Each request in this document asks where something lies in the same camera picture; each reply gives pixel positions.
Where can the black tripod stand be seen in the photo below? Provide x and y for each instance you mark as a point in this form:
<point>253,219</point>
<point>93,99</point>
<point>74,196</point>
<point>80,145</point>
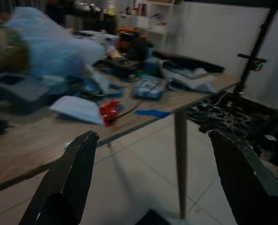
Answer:
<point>253,54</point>

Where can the black flat case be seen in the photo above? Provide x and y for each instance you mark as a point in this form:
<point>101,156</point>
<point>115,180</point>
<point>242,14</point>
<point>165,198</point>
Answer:
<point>190,62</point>

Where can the grey plastic moulded tray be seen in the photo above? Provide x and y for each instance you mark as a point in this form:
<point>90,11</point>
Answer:
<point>17,90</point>

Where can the wooden table with tapered legs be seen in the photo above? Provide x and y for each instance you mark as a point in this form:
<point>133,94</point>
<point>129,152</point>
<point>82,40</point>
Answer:
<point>36,145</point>

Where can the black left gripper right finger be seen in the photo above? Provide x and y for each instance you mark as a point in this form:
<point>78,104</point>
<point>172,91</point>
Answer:
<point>244,182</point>

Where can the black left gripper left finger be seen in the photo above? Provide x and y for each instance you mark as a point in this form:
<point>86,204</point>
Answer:
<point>68,178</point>

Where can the small red plastic object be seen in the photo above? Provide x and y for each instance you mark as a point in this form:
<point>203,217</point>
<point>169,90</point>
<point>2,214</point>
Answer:
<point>109,112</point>

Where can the black and orange tool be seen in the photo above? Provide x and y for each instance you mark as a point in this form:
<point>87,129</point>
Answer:
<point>134,44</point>

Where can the white shelf unit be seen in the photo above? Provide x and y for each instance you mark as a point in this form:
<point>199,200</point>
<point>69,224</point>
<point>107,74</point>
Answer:
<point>156,18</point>

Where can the white paper sheet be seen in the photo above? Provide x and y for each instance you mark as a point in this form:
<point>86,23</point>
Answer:
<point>75,109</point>

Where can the light blue plastic bag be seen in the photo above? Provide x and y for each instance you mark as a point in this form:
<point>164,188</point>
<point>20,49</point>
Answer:
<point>52,49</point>

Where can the blue tape strip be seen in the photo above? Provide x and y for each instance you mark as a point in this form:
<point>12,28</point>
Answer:
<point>151,113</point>

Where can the grey folded cloth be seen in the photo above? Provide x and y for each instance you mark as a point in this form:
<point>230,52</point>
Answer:
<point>190,79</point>

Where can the yellow bottle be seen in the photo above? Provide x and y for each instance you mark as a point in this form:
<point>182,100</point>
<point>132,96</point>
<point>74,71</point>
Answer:
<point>110,9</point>

